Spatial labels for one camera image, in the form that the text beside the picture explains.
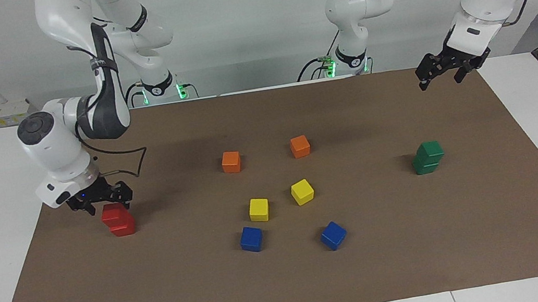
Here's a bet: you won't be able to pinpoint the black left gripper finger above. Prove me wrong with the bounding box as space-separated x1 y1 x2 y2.
413 53 443 93
451 61 477 85

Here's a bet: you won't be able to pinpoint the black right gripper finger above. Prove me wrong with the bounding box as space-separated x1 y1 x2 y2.
112 179 136 211
70 200 98 220

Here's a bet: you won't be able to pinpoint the red wooden cube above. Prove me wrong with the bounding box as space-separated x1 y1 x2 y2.
108 213 138 239
99 201 132 228

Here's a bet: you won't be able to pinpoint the green wooden cube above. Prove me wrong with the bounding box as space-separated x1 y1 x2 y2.
415 139 446 165
411 153 442 177

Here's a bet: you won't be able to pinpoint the green lit connector plug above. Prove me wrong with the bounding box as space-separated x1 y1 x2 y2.
317 54 338 79

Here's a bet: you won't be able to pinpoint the orange wooden cube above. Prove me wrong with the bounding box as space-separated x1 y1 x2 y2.
220 150 243 175
289 135 312 160

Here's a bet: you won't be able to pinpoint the white power strip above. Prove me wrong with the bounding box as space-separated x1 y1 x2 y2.
0 96 43 128

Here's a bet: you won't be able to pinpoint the blue wooden cube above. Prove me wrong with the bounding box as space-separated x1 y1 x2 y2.
318 220 350 253
238 224 266 255

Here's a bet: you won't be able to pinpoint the yellow wooden cube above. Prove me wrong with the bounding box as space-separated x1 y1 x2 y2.
247 197 272 224
289 177 317 207

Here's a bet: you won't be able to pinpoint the brown paper table mat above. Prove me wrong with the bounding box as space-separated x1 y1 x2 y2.
0 49 538 302

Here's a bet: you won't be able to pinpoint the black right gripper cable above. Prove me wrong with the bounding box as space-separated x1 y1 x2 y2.
78 119 151 185

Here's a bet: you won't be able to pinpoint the black arm base cables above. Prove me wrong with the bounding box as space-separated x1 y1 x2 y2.
291 31 346 83
122 74 200 110

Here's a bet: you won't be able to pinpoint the black velcro cable strap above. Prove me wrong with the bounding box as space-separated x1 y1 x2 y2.
89 55 120 75

